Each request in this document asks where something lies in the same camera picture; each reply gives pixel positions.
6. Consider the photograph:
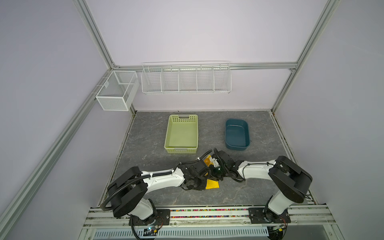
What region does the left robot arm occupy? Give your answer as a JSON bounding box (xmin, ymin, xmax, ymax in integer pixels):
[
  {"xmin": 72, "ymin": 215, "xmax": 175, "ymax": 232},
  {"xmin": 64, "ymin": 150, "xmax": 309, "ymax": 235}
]
[{"xmin": 100, "ymin": 150, "xmax": 212, "ymax": 221}]

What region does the white wire wall rack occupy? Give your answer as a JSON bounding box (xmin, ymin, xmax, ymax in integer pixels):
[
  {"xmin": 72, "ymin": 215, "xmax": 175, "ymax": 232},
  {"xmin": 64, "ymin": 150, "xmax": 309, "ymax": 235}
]
[{"xmin": 141, "ymin": 61, "xmax": 232, "ymax": 95}]

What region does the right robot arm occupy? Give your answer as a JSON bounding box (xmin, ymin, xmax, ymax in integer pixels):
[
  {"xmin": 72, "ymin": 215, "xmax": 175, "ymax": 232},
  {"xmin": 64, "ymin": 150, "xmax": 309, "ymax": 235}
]
[{"xmin": 210, "ymin": 149, "xmax": 313, "ymax": 223}]

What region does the yellow paper napkin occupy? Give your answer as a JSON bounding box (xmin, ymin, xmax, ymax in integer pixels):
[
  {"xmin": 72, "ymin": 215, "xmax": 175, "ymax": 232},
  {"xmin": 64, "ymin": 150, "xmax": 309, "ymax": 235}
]
[{"xmin": 204, "ymin": 155, "xmax": 220, "ymax": 190}]

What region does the white vented cable duct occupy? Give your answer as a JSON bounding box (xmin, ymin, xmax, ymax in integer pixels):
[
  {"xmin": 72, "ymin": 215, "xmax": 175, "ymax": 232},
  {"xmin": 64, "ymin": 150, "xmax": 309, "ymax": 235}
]
[{"xmin": 93, "ymin": 227, "xmax": 269, "ymax": 240}]

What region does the green plastic basket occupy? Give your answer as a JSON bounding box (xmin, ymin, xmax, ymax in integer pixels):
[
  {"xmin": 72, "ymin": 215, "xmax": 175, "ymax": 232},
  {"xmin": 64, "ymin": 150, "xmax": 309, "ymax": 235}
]
[{"xmin": 164, "ymin": 114, "xmax": 199, "ymax": 154}]

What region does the teal plastic tray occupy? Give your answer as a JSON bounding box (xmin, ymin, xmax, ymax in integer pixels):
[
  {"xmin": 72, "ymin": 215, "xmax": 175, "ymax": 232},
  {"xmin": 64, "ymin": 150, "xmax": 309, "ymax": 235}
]
[{"xmin": 225, "ymin": 119, "xmax": 251, "ymax": 151}]

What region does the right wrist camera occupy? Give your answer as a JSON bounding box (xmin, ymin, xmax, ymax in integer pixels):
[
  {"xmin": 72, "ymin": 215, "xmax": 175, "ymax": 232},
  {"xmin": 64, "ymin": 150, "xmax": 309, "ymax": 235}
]
[{"xmin": 209, "ymin": 156, "xmax": 220, "ymax": 168}]

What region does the white mesh wall box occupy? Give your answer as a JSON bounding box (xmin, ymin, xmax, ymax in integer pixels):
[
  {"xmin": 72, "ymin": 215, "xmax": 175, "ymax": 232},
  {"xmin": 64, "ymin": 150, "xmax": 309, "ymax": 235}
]
[{"xmin": 96, "ymin": 71, "xmax": 140, "ymax": 112}]

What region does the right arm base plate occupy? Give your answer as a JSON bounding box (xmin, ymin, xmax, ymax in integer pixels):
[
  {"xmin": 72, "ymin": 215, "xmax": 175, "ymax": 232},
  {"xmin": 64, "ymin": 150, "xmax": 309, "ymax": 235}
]
[{"xmin": 248, "ymin": 208, "xmax": 291, "ymax": 224}]

